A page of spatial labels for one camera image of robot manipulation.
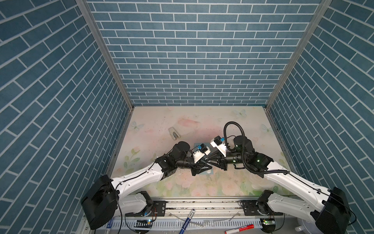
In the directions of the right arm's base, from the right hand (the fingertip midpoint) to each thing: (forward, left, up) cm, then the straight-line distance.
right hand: (205, 158), depth 70 cm
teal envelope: (-4, -3, -7) cm, 8 cm away
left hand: (-2, -2, -4) cm, 6 cm away
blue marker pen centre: (-25, +8, -19) cm, 33 cm away
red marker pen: (-24, -21, -20) cm, 38 cm away
